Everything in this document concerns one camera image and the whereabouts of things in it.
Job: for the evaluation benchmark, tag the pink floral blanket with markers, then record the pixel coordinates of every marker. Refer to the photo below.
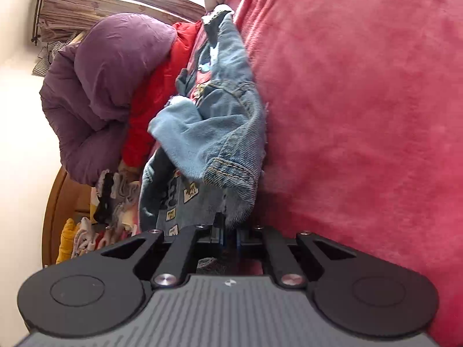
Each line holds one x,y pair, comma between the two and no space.
361,115

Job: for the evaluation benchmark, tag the pile of small printed clothes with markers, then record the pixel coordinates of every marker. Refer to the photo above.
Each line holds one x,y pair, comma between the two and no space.
115,202

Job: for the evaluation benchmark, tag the wooden bed frame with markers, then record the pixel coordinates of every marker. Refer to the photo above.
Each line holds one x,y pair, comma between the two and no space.
63,202

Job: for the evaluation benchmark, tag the checked cloth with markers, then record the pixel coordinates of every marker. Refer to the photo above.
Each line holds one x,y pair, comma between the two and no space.
49,58

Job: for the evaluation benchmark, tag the light blue ripped denim jeans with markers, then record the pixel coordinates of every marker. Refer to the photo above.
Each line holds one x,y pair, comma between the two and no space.
224,133

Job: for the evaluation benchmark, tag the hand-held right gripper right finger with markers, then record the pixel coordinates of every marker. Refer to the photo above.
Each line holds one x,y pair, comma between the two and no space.
239,240

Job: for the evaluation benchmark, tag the brown pleated curtain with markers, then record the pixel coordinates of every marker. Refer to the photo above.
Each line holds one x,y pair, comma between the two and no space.
108,3

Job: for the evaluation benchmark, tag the cartoon printed denim garment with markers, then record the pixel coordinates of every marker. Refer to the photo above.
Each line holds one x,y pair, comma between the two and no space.
170,202

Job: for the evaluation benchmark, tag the red quilt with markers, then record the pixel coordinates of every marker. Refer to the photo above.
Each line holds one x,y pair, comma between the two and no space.
155,90

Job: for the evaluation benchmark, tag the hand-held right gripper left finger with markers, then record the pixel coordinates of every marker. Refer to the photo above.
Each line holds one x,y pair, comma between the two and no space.
220,239

